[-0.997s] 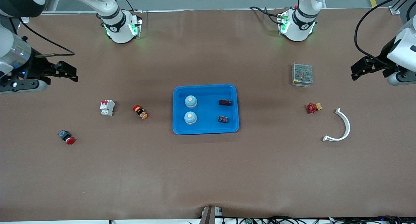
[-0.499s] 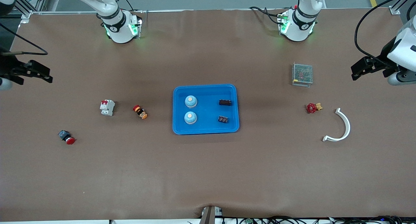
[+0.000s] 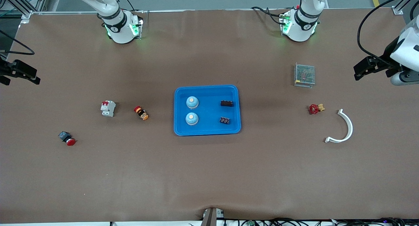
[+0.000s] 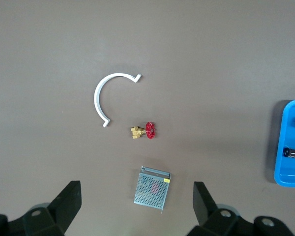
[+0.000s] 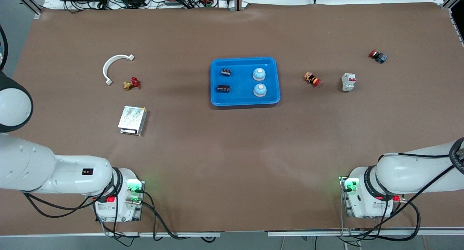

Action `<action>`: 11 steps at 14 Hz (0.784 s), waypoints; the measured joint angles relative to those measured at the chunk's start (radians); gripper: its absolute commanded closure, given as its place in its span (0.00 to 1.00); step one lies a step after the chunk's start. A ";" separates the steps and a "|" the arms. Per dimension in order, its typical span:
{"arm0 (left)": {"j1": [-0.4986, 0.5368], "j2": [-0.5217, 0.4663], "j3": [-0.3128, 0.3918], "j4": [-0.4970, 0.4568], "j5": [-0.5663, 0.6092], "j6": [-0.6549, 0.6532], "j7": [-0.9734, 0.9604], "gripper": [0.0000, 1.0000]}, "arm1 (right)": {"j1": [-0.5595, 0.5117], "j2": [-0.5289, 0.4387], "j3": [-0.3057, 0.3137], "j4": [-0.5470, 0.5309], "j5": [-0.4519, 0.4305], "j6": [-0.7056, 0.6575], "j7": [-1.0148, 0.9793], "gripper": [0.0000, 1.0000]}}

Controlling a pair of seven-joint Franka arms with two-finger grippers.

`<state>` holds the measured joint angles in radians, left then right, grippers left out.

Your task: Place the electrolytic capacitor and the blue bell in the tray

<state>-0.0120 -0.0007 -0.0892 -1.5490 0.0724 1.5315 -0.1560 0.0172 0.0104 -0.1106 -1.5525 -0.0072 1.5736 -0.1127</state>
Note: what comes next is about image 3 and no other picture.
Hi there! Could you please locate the aluminium frame post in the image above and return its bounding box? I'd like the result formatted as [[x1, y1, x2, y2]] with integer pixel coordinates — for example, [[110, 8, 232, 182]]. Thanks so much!
[[393, 0, 419, 15], [0, 0, 49, 24]]

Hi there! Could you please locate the red orange pushbutton switch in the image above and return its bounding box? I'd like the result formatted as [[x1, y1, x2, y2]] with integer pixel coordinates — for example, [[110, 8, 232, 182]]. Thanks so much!
[[134, 106, 149, 121]]

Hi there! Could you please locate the white red circuit breaker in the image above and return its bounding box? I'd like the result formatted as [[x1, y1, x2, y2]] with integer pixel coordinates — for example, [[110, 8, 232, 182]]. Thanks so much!
[[100, 101, 117, 117]]

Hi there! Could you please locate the blue plastic tray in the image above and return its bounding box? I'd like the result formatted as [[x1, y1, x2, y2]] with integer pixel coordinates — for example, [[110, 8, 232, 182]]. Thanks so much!
[[173, 85, 242, 136]]

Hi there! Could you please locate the black floor cable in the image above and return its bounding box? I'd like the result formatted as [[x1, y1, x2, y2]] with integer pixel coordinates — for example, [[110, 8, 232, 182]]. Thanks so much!
[[331, 217, 406, 226], [226, 217, 331, 226]]

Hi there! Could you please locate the black base cable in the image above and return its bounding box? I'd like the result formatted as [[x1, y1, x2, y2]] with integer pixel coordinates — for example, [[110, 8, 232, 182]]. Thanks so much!
[[251, 6, 286, 25], [122, 0, 146, 14]]

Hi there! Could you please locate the metal table edge clamp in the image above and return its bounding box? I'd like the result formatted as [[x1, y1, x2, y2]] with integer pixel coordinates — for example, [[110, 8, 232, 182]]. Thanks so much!
[[203, 207, 225, 226]]

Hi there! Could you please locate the metal mesh power supply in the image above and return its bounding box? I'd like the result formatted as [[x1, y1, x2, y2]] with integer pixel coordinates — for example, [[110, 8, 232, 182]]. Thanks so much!
[[294, 63, 316, 88]]

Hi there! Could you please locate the white curved plastic bracket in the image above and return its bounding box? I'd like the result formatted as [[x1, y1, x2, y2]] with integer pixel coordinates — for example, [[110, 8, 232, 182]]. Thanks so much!
[[324, 109, 354, 143]]

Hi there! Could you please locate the red mushroom button dark body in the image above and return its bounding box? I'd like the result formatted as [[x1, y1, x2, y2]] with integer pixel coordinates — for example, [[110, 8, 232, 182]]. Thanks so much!
[[58, 131, 76, 146]]

